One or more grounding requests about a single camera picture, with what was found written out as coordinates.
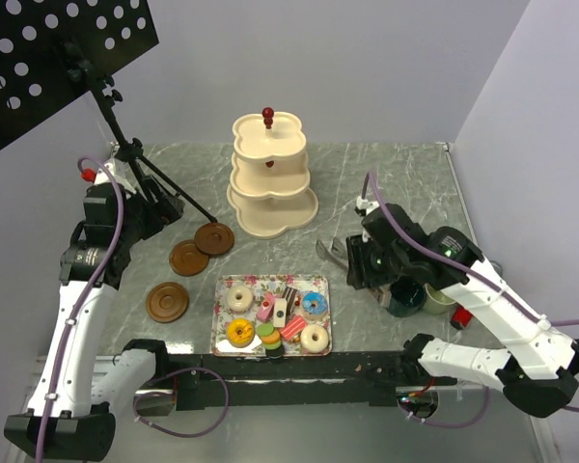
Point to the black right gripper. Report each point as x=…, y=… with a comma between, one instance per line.
x=359, y=273

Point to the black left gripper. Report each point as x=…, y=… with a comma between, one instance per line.
x=165, y=210

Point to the chocolate cake slice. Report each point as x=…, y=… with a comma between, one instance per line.
x=289, y=294

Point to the white cake slice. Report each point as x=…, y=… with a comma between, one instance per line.
x=279, y=316

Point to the pink cake slice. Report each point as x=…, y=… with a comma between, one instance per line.
x=266, y=307

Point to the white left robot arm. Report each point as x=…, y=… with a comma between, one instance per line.
x=70, y=416

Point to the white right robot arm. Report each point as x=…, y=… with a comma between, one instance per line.
x=537, y=364

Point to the purple glitter microphone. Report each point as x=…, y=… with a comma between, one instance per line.
x=382, y=295

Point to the dark green mug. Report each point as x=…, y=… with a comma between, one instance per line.
x=407, y=296

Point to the brown wooden saucer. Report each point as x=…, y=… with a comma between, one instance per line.
x=167, y=302
x=214, y=239
x=187, y=260

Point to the blue glazed donut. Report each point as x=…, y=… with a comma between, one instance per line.
x=314, y=306

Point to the light green cup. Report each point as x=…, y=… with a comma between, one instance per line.
x=437, y=302

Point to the cream glazed donut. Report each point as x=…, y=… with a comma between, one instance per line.
x=314, y=338

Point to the red striped cake slice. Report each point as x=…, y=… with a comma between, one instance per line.
x=293, y=328

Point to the red glitter microphone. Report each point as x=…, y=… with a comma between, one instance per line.
x=461, y=318

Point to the cream three-tier cake stand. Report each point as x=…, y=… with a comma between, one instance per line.
x=270, y=182

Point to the stacked colourful macarons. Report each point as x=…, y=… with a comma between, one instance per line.
x=271, y=339

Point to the white glazed donut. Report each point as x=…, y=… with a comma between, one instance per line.
x=239, y=299

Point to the floral serving tray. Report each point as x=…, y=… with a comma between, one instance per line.
x=260, y=285

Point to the yellow glazed donut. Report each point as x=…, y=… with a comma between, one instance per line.
x=240, y=332

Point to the black perforated music stand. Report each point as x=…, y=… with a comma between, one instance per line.
x=53, y=52

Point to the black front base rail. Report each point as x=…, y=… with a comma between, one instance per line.
x=339, y=377

